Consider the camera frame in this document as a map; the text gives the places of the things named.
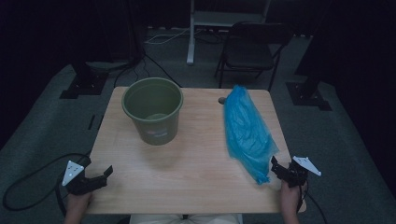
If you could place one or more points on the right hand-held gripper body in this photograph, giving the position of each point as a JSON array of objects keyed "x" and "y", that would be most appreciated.
[{"x": 297, "y": 175}]

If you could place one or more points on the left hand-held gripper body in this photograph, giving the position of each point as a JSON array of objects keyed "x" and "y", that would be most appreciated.
[{"x": 77, "y": 183}]

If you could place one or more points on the blue plastic bag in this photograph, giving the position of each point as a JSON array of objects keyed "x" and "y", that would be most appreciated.
[{"x": 246, "y": 130}]

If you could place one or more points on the green plastic bucket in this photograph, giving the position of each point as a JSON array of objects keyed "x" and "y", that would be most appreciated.
[{"x": 146, "y": 102}]

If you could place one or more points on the person's left hand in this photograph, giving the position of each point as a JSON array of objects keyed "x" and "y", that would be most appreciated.
[{"x": 77, "y": 202}]

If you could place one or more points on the person's right hand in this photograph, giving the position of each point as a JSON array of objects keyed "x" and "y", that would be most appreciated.
[{"x": 289, "y": 197}]

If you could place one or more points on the black folding chair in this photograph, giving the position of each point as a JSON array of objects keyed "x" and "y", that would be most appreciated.
[{"x": 249, "y": 53}]

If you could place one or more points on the black stand with base plate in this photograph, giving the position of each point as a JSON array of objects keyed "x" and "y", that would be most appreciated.
[
  {"x": 308, "y": 93},
  {"x": 84, "y": 84}
]

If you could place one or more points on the white metal desk frame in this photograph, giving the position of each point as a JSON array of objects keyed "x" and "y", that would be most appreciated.
[{"x": 218, "y": 18}]

